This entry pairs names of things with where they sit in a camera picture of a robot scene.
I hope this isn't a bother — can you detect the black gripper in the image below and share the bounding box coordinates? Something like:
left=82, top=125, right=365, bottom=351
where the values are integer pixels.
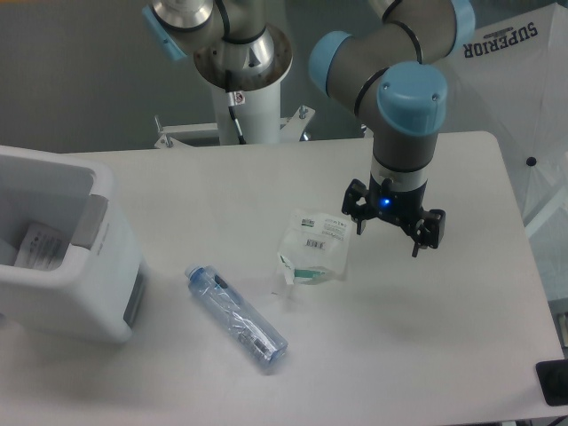
left=342, top=177, right=446, bottom=257

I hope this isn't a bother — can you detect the clear plastic packaging bag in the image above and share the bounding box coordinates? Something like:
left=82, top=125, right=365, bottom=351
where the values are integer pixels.
left=276, top=209, right=353, bottom=298

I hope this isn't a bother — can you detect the clear plastic water bottle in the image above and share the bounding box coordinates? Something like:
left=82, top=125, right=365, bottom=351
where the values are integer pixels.
left=185, top=265, right=288, bottom=369

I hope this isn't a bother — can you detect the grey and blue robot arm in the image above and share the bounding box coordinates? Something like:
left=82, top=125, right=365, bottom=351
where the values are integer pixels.
left=142, top=1, right=476, bottom=250

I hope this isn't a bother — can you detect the white trash can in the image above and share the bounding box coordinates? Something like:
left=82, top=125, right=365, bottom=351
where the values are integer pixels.
left=1, top=146, right=143, bottom=343

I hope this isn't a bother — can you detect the white paper trash in bin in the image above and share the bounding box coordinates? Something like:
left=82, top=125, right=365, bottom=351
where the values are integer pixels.
left=14, top=222, right=69, bottom=271

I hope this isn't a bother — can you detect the white umbrella with lettering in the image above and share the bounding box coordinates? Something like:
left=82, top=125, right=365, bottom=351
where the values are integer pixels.
left=437, top=4, right=567, bottom=222

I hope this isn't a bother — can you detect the black device at table edge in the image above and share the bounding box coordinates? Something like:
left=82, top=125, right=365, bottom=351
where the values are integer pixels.
left=535, top=359, right=567, bottom=406

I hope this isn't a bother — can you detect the white metal base frame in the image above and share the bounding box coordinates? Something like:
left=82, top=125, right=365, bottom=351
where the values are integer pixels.
left=154, top=105, right=316, bottom=149

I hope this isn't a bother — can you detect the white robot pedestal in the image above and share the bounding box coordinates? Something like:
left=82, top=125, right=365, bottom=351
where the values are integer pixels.
left=209, top=83, right=280, bottom=146

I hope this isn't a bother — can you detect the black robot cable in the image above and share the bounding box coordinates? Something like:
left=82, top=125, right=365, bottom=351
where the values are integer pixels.
left=223, top=70, right=247, bottom=146

